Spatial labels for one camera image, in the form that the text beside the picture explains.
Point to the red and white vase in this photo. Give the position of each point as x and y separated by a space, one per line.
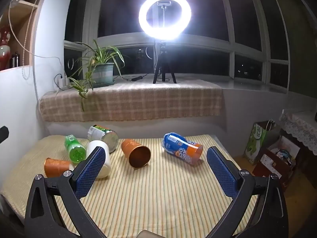
4 47

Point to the orange paper cup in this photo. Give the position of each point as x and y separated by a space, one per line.
57 167
137 154

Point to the checkered beige cloth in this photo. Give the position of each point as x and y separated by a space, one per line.
133 101

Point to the wooden shelf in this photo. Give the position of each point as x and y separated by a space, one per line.
19 24

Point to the black tripod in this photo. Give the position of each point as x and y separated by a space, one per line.
163 64

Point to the striped yellow tablecloth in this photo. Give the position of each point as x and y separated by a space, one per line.
148 195

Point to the potted spider plant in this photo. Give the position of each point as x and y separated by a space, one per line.
99 67

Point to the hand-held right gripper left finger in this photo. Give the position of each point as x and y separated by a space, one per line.
89 171

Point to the dark bottle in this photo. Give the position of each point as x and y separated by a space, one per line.
15 59

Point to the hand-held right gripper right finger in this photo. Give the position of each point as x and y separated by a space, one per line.
223 172

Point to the green and white paper bag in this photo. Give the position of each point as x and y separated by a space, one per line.
256 138

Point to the white lace cloth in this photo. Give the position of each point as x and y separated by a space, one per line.
299 126

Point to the silver can with label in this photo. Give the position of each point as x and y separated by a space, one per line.
105 136

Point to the white power strip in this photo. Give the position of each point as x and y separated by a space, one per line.
65 82

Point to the dark red box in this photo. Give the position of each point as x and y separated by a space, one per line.
272 163

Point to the green plastic bottle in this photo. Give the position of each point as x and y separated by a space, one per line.
75 148

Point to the white plastic cup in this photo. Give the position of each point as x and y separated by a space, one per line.
102 158

